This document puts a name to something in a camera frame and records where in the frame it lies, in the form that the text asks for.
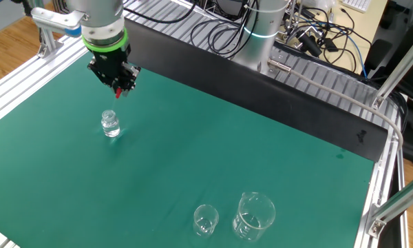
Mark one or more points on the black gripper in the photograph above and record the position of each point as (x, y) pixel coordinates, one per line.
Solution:
(111, 63)

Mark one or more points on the glass dropper with red bulb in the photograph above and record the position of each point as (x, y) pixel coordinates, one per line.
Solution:
(118, 93)

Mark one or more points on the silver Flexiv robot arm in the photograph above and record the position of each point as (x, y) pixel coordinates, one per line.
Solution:
(96, 20)

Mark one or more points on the small clear glass bottle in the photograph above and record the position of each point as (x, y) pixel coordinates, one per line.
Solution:
(111, 129)

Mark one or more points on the green table mat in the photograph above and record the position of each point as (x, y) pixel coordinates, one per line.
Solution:
(192, 155)

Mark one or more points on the black table mat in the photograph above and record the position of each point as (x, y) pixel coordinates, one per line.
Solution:
(261, 93)

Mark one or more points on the small glass beaker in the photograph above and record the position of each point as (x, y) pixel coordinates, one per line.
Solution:
(204, 227)

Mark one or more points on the large glass beaker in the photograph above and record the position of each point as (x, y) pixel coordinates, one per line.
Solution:
(248, 230)

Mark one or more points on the white computer keyboard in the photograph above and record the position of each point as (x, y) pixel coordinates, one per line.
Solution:
(358, 4)

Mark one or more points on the beige desk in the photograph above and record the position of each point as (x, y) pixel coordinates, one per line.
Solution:
(375, 24)

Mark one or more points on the aluminium frame post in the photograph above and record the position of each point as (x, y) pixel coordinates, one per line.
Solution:
(399, 69)
(399, 203)
(48, 44)

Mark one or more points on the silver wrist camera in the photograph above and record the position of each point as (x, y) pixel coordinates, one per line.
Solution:
(55, 20)

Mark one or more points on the aluminium table edge rail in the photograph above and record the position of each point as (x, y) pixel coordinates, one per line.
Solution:
(368, 213)
(27, 79)

